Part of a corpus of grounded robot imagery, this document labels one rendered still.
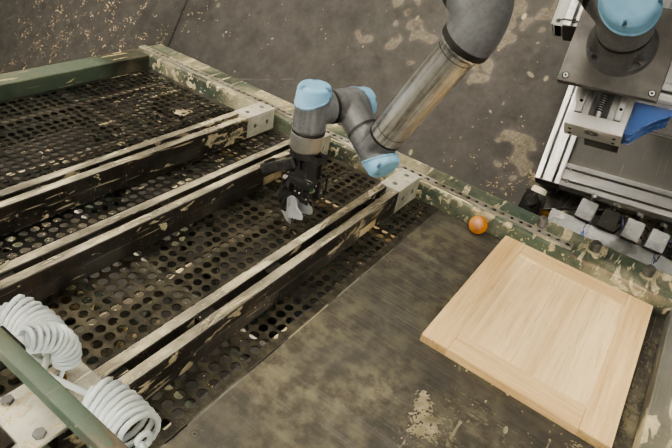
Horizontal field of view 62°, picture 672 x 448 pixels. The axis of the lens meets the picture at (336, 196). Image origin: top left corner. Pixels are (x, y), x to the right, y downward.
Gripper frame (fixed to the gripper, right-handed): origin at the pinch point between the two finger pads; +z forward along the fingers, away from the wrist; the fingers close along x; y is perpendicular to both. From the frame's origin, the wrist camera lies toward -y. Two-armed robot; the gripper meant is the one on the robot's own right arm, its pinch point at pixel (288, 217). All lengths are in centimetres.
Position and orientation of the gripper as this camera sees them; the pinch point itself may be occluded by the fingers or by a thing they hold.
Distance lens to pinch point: 137.0
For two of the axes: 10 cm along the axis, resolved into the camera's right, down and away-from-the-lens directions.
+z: -1.5, 8.3, 5.3
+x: 5.9, -3.5, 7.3
